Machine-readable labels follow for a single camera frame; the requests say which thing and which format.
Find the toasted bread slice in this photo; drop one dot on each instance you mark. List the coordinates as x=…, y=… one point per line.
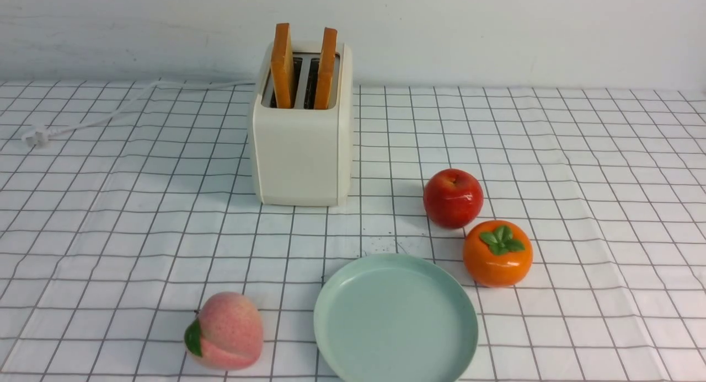
x=326, y=69
x=281, y=66

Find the cream white toaster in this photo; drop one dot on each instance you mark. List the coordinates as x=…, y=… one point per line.
x=301, y=156

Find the red apple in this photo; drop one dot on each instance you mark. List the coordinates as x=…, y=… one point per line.
x=452, y=198

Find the light green plate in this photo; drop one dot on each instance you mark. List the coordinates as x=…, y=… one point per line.
x=395, y=317

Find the orange persimmon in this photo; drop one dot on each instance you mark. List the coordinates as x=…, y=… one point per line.
x=497, y=253

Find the pink peach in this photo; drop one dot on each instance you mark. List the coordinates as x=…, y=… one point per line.
x=227, y=333

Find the white grid tablecloth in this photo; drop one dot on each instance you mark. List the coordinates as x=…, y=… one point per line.
x=114, y=237

